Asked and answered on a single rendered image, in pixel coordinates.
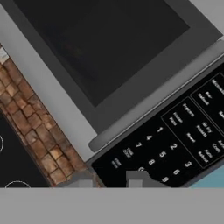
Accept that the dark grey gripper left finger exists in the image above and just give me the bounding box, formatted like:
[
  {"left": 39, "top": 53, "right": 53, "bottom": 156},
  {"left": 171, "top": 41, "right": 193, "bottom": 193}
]
[{"left": 56, "top": 170, "right": 95, "bottom": 189}]

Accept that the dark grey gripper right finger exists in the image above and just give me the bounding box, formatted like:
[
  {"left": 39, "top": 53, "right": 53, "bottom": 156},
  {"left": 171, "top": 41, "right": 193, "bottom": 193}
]
[{"left": 125, "top": 170, "right": 172, "bottom": 189}]

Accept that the grey microwave oven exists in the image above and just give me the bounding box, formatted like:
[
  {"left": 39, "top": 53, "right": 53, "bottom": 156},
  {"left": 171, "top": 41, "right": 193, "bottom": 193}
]
[{"left": 0, "top": 0, "right": 224, "bottom": 189}]

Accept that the dark microwave door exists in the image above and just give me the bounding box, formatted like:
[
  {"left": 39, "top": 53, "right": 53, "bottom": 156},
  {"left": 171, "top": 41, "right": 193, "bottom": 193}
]
[{"left": 0, "top": 0, "right": 224, "bottom": 136}]

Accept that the black hob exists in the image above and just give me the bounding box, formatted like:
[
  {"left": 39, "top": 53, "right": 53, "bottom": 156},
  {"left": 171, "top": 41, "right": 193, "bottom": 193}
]
[{"left": 0, "top": 112, "right": 51, "bottom": 189}]

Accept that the grey microwave door handle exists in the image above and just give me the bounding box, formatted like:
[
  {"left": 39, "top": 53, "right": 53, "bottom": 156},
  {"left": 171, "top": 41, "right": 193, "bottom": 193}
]
[{"left": 87, "top": 38, "right": 224, "bottom": 153}]

